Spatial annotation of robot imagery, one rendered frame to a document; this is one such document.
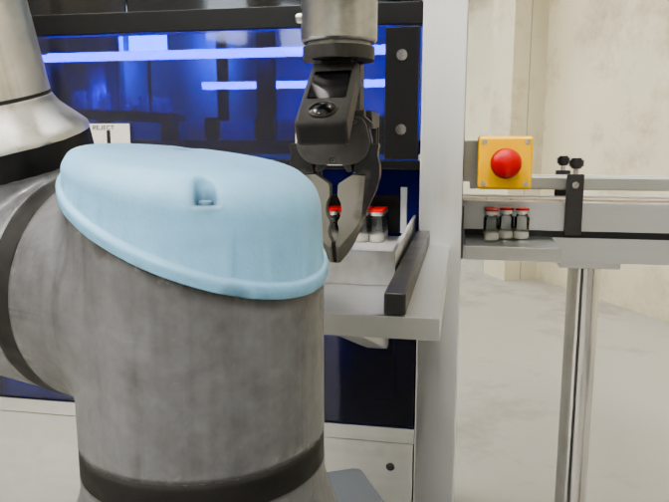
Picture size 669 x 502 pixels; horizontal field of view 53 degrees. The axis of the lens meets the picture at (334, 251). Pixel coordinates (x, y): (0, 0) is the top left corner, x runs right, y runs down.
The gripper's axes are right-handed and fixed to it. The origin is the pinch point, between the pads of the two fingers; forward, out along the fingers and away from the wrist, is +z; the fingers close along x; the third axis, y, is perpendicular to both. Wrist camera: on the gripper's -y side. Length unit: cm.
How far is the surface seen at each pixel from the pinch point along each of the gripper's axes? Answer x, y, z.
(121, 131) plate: 38.0, 29.1, -12.3
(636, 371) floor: -92, 246, 90
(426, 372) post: -8.1, 29.4, 22.2
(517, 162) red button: -19.3, 25.8, -8.2
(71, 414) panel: 50, 29, 33
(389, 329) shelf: -6.8, -10.7, 4.8
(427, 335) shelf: -10.0, -10.7, 5.1
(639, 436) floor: -76, 173, 91
